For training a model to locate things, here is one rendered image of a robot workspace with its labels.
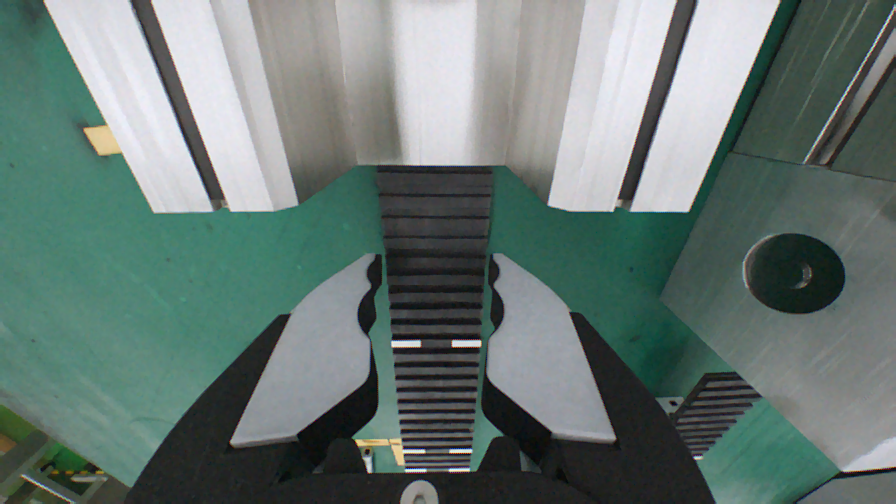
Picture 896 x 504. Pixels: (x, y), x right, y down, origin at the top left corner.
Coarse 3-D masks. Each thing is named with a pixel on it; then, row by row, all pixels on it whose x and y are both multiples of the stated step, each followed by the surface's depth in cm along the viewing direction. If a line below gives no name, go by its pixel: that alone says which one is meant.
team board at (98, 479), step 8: (0, 456) 136; (88, 464) 185; (24, 472) 144; (32, 472) 147; (88, 472) 183; (32, 480) 147; (40, 480) 150; (48, 480) 153; (80, 480) 179; (88, 480) 179; (96, 480) 176; (104, 480) 178; (48, 488) 153; (56, 488) 156; (64, 488) 159; (88, 488) 172; (96, 488) 174; (64, 496) 159; (72, 496) 162; (80, 496) 166; (88, 496) 169
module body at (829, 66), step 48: (816, 0) 9; (864, 0) 8; (816, 48) 9; (864, 48) 8; (768, 96) 10; (816, 96) 9; (864, 96) 8; (768, 144) 10; (816, 144) 9; (864, 144) 8
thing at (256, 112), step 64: (64, 0) 3; (128, 0) 3; (192, 0) 3; (256, 0) 3; (320, 0) 5; (384, 0) 6; (448, 0) 6; (512, 0) 6; (576, 0) 4; (640, 0) 3; (704, 0) 3; (768, 0) 3; (128, 64) 3; (192, 64) 3; (256, 64) 4; (320, 64) 5; (384, 64) 7; (448, 64) 7; (512, 64) 7; (576, 64) 4; (640, 64) 3; (704, 64) 3; (128, 128) 4; (192, 128) 4; (256, 128) 4; (320, 128) 5; (384, 128) 7; (448, 128) 7; (512, 128) 7; (576, 128) 4; (640, 128) 4; (704, 128) 4; (192, 192) 4; (256, 192) 4; (576, 192) 4; (640, 192) 4
